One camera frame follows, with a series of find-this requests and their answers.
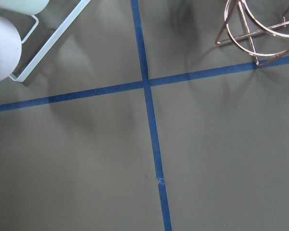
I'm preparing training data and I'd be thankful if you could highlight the white wire rack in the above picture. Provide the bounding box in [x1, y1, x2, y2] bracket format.
[0, 0, 89, 82]

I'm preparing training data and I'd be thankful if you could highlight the pale lilac cup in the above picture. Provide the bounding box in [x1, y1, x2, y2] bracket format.
[0, 17, 22, 81]

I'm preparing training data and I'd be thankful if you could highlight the pale green cup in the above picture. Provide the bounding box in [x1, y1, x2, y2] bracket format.
[0, 0, 49, 15]

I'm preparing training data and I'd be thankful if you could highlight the copper wire bottle rack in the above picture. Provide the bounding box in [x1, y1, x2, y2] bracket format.
[214, 0, 289, 67]

